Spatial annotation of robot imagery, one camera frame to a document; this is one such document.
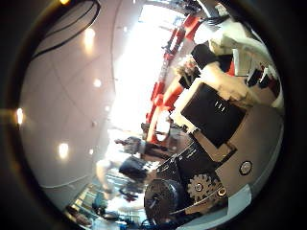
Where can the curved orange sofa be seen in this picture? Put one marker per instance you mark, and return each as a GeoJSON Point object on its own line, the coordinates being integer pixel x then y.
{"type": "Point", "coordinates": [172, 92]}

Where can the person in grey top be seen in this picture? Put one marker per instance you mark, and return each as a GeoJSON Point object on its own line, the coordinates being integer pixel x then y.
{"type": "Point", "coordinates": [137, 145]}

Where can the person with dark hair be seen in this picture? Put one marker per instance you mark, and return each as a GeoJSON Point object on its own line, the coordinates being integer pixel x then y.
{"type": "Point", "coordinates": [132, 167]}

